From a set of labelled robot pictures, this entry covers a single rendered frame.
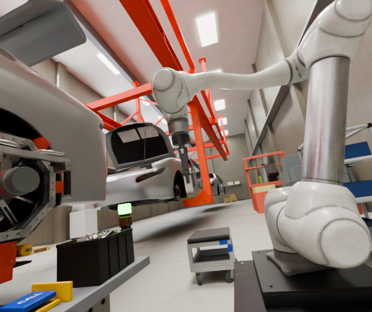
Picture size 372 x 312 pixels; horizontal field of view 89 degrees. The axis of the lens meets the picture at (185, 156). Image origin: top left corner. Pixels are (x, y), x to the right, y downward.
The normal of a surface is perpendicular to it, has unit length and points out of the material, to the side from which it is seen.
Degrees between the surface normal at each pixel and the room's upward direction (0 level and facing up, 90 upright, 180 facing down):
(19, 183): 90
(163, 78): 95
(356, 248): 100
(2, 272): 90
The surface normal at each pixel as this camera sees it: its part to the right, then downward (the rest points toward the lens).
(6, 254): 0.94, -0.21
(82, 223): -0.16, -0.21
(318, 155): -0.71, -0.20
